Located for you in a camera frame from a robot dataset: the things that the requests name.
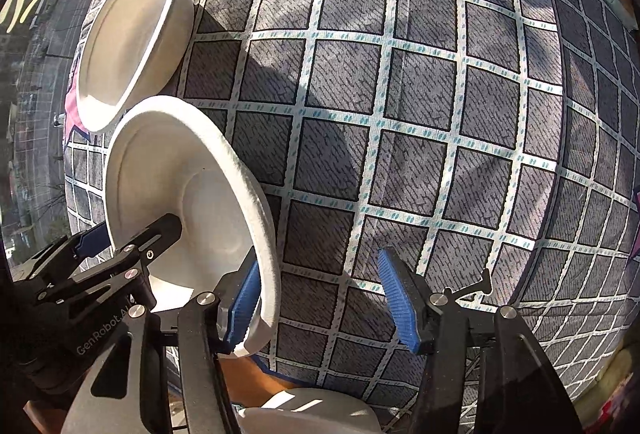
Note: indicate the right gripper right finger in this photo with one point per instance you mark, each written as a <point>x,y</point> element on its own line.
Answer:
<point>519,390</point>

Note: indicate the grey checked star tablecloth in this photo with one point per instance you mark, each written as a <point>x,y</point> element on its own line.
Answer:
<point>466,134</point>

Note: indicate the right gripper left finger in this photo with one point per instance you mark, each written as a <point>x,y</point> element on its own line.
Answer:
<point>126,389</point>

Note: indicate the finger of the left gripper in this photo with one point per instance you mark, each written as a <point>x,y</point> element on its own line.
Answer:
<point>138,252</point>
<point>57,261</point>

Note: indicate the large white paper bowl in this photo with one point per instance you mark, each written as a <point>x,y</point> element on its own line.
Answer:
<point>166,156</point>

